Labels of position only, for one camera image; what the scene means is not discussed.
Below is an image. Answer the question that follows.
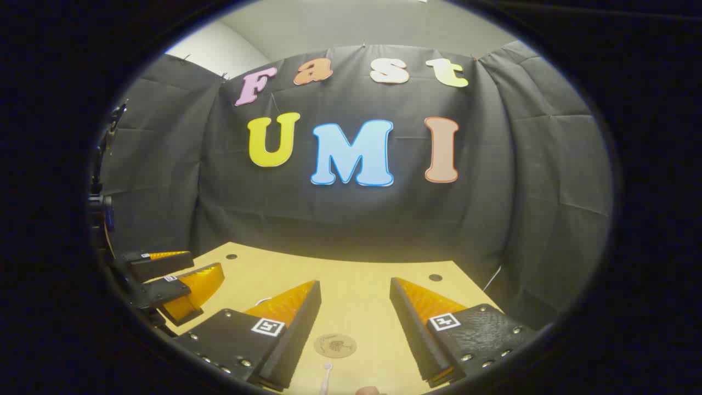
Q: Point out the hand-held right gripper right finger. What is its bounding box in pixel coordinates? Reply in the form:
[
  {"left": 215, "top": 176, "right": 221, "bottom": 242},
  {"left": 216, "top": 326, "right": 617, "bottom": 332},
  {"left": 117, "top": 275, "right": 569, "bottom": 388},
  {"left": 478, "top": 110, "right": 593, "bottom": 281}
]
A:
[{"left": 390, "top": 278, "right": 539, "bottom": 388}]

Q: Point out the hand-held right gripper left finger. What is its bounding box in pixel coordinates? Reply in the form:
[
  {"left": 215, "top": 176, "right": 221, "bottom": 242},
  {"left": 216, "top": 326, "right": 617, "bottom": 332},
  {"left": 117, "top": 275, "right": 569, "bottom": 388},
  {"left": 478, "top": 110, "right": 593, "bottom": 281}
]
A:
[{"left": 174, "top": 280, "right": 322, "bottom": 392}]

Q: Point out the round cork coaster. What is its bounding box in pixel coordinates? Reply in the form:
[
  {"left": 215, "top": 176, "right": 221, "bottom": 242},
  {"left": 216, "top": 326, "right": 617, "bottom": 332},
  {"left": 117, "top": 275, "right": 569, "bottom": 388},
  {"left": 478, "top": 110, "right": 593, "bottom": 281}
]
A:
[{"left": 314, "top": 333, "right": 358, "bottom": 359}]

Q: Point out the wooden desktop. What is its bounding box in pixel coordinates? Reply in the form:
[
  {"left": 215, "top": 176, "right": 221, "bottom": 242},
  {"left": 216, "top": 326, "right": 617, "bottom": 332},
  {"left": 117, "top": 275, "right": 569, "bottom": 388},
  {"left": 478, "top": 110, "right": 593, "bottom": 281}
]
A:
[{"left": 144, "top": 241, "right": 505, "bottom": 395}]

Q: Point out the black backdrop cloth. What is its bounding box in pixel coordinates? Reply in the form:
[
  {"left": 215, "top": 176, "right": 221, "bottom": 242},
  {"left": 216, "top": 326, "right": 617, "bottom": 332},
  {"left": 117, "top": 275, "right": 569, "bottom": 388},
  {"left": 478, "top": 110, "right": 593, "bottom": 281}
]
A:
[{"left": 96, "top": 44, "right": 614, "bottom": 330}]

